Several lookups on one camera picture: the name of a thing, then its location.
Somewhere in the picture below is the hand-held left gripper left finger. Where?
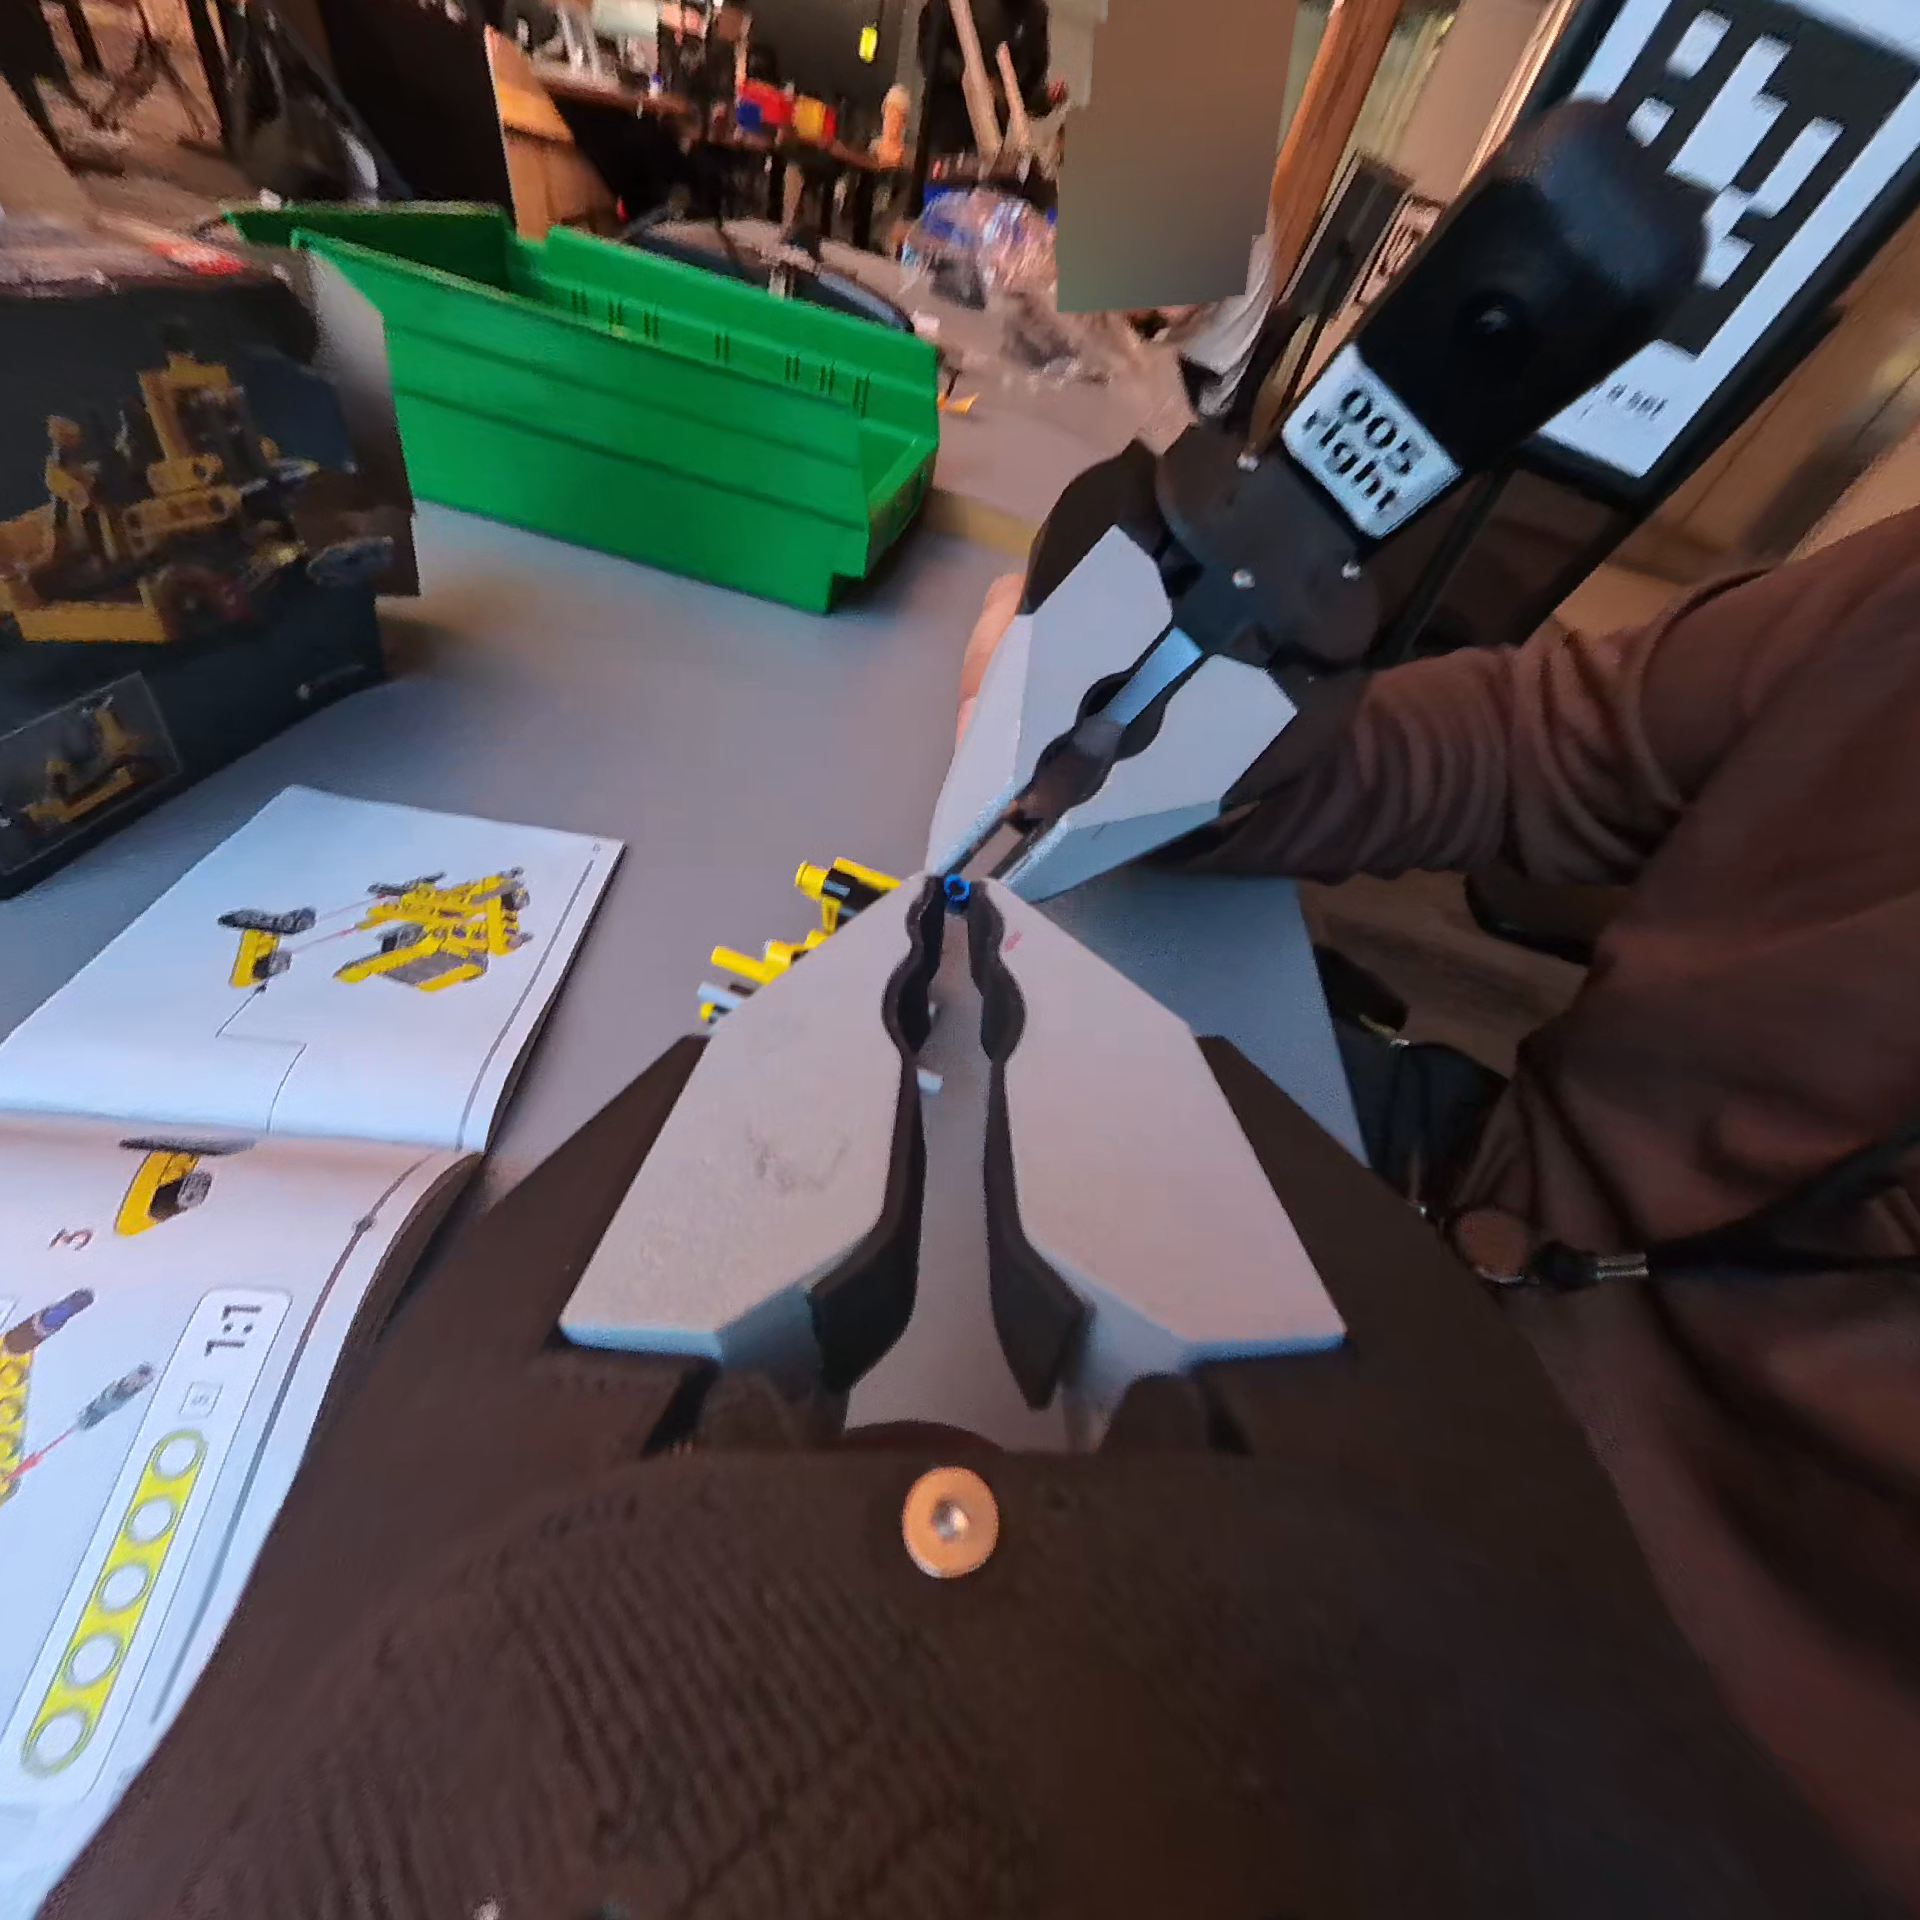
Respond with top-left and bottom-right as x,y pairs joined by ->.
560,875 -> 947,1397

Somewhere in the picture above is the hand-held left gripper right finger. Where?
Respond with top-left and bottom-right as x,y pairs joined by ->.
966,881 -> 1348,1409

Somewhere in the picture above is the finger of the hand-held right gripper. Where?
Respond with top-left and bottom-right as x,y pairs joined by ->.
992,647 -> 1304,906
927,526 -> 1202,903

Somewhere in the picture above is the person's right forearm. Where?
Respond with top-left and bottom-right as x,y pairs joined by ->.
1192,505 -> 1920,903

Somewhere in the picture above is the yellow lego assembly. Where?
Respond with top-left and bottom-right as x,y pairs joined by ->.
695,857 -> 906,1033

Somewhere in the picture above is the lego instruction booklet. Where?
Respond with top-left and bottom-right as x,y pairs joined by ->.
0,783 -> 625,1820

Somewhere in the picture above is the black lego set box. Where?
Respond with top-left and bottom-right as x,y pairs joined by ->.
0,215 -> 427,903

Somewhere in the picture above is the person's right hand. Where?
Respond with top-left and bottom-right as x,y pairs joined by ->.
954,573 -> 1031,738

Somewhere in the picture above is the black and white marker board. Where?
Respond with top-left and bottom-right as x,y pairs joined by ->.
1519,0 -> 1920,486

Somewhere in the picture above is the clear plastic bag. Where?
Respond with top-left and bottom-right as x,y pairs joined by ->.
906,184 -> 1062,304

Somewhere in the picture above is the green plastic bin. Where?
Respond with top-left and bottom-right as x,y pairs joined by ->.
221,201 -> 947,617

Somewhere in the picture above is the brown cardboard box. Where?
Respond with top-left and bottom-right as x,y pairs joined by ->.
482,26 -> 617,241

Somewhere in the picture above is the black lanyard with clip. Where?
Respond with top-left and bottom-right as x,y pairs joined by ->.
1449,1119 -> 1920,1295

